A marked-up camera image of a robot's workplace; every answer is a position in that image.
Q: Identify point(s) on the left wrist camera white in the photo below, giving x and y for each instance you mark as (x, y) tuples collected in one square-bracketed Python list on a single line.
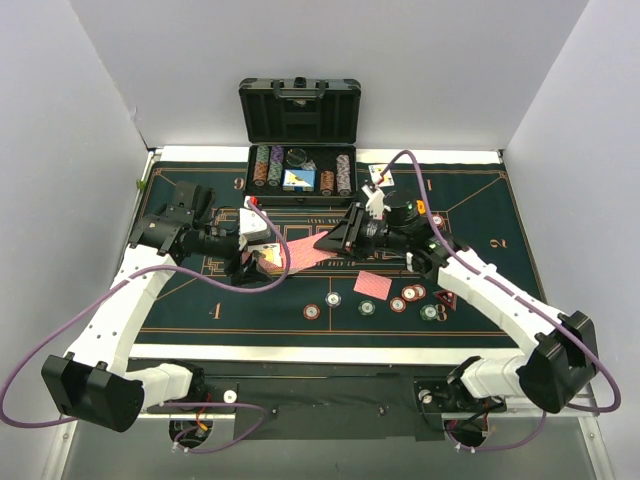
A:
[(252, 227)]

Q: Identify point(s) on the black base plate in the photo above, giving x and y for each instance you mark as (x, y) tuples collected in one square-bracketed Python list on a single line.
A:
[(298, 401)]

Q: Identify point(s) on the purple green chips in case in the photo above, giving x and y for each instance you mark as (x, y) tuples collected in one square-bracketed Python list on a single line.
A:
[(275, 170)]

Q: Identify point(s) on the red playing card deck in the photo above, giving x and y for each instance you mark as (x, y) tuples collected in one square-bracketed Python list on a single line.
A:
[(271, 257)]

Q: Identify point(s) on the red card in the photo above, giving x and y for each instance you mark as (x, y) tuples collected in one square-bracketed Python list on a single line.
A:
[(372, 285)]

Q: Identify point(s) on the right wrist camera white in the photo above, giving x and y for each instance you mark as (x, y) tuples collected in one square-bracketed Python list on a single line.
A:
[(375, 205)]

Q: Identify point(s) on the green poker chip stack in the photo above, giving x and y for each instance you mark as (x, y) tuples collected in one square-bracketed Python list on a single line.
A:
[(366, 308)]

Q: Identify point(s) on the red poker chip stack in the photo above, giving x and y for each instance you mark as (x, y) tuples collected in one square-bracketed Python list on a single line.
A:
[(311, 312)]

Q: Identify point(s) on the black poker chip case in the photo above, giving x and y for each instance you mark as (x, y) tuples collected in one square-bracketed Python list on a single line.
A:
[(317, 115)]

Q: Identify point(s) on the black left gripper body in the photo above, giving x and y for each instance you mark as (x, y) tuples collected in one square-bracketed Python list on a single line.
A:
[(242, 261)]

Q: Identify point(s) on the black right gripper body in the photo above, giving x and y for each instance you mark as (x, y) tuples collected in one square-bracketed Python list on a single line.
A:
[(353, 232)]

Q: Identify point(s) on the blue poker chip stack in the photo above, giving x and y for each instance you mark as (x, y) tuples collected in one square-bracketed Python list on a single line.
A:
[(333, 299)]

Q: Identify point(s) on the blue card box in case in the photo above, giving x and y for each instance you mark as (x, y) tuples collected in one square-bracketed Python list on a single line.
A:
[(299, 180)]

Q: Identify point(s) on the black round button in case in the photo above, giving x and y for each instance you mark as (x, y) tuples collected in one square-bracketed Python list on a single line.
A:
[(296, 156)]

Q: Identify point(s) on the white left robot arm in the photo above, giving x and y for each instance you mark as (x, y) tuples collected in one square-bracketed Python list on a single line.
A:
[(91, 381)]

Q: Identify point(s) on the face-up card seat one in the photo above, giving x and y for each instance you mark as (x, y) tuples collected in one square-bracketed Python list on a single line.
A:
[(380, 176)]

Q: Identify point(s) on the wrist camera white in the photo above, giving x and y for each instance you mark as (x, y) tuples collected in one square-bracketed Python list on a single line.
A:
[(375, 205), (252, 227)]

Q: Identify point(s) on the red triangular dealer button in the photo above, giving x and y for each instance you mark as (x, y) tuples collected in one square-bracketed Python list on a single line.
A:
[(447, 298)]

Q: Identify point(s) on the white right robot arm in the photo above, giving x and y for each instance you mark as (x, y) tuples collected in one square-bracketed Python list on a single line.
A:
[(557, 352)]

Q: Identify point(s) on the lilac chips in case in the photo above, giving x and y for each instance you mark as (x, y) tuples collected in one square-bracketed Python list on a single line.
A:
[(343, 178)]

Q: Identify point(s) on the orange chips in case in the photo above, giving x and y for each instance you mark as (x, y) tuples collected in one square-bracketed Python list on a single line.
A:
[(327, 180)]

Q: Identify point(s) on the green red chips in case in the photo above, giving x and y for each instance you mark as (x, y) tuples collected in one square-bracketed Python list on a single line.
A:
[(261, 166)]

